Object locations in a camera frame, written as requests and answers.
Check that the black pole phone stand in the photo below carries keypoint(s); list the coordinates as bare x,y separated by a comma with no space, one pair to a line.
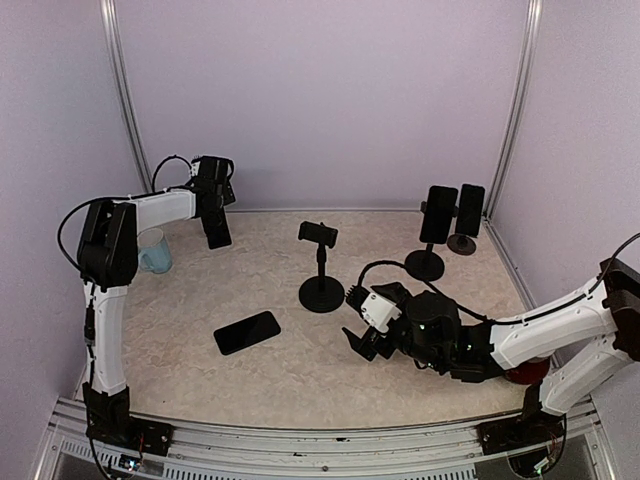
320,293
424,265

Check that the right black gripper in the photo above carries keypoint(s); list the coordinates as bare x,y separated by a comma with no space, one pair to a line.
362,346

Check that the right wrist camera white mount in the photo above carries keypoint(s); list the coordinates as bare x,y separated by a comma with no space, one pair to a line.
376,310

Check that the light blue white cup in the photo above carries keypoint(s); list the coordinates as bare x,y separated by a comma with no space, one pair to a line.
153,252

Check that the grey round-base phone stand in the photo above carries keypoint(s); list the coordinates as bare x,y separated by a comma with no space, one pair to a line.
461,244

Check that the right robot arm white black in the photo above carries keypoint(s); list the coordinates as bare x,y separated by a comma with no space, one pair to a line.
427,327

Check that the black phone blue edge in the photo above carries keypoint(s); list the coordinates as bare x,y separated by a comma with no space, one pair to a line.
470,210
216,229

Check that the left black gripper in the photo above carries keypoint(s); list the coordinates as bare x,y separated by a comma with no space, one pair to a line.
229,197

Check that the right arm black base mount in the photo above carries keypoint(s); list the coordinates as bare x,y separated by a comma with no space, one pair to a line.
511,434

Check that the right aluminium frame post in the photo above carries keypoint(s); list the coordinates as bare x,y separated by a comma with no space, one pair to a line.
525,66

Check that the left aluminium frame post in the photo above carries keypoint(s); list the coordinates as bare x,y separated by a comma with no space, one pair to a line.
108,10

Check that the red floral plate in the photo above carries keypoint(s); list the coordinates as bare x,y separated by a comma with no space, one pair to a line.
529,373

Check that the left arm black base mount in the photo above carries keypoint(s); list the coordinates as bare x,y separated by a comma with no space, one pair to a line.
141,435

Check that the aluminium frame post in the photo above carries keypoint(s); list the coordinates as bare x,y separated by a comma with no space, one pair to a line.
108,10
525,66

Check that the front aluminium rail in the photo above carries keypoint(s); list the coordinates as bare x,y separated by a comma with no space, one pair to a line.
450,450

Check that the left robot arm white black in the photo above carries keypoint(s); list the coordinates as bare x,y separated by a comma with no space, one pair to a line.
107,261

